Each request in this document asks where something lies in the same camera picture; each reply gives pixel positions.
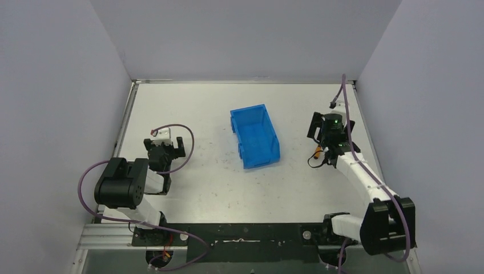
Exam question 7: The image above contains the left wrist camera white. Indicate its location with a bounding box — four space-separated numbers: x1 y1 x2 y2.
151 127 172 146

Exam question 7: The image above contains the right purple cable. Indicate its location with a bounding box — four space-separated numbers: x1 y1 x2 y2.
329 74 412 274

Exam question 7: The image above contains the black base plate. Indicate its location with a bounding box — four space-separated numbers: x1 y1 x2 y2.
131 223 346 266

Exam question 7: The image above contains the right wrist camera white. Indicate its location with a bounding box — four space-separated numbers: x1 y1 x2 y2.
329 100 346 116

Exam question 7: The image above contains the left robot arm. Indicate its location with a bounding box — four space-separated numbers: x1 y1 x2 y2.
94 136 186 246

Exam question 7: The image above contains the blue plastic bin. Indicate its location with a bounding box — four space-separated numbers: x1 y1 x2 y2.
230 104 280 170

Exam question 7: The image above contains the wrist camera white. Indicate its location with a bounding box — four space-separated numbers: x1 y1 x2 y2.
329 100 346 116
151 127 172 146

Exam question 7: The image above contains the aluminium frame rail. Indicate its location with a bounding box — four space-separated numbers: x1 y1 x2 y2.
79 223 344 251

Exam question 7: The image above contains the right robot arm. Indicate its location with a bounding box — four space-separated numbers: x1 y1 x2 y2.
307 112 416 255

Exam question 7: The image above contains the orange handled screwdriver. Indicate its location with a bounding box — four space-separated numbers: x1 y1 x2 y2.
312 146 322 159

